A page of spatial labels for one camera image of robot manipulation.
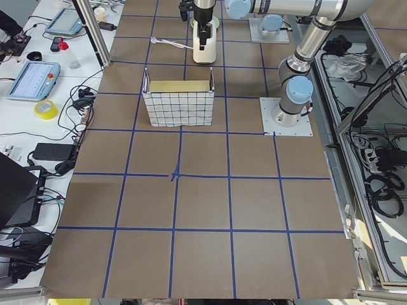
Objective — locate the yellow tape roll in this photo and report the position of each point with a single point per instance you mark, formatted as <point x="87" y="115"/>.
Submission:
<point x="46" y="109"/>

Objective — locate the black power brick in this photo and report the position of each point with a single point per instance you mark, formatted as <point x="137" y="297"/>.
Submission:
<point x="53" y="152"/>

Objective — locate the clear bottle red cap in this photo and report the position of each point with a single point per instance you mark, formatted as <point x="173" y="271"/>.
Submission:
<point x="69" y="55"/>

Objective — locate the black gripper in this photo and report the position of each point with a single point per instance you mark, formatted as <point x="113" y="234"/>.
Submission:
<point x="201" y="15"/>

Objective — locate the black laptop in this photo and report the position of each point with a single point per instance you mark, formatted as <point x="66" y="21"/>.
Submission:
<point x="21" y="188"/>

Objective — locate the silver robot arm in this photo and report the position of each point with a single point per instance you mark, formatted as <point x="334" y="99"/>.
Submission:
<point x="270" y="23"/>
<point x="297" y="89"/>

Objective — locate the blue teach pendant tablet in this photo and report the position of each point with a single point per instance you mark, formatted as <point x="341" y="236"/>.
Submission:
<point x="35" y="81"/>

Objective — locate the wire grid storage basket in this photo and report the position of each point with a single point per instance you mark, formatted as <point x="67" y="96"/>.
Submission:
<point x="178" y="109"/>

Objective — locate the wooden board in basket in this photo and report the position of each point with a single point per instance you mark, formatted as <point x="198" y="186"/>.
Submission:
<point x="180" y="86"/>

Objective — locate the green plate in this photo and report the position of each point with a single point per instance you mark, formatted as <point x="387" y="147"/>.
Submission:
<point x="215" y="21"/>

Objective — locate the white toaster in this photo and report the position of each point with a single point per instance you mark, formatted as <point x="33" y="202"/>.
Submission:
<point x="204" y="54"/>

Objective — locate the aluminium frame post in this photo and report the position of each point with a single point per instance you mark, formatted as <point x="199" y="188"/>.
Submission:
<point x="89" y="21"/>

